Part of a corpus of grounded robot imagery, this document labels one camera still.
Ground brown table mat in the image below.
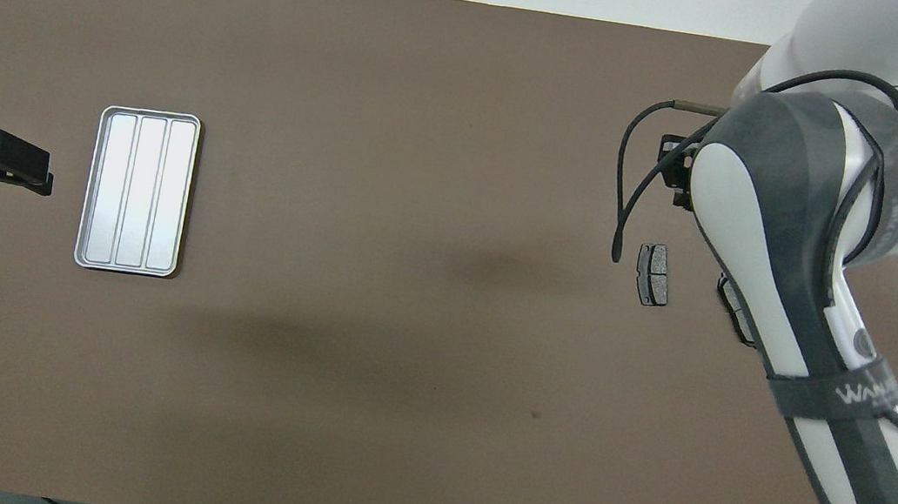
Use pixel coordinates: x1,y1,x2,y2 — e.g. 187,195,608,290
0,0,898,504

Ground elongated dark brake pad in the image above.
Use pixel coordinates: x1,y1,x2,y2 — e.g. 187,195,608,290
709,272,765,348

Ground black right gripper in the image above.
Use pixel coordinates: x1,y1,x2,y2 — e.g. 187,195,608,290
651,132,708,213

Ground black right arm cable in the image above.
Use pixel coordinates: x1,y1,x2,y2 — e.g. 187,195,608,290
582,39,898,452

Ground rectangular dark brake pad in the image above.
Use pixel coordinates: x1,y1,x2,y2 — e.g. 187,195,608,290
632,241,676,309

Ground silver metal tray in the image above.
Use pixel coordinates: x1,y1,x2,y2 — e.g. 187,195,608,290
72,101,204,282

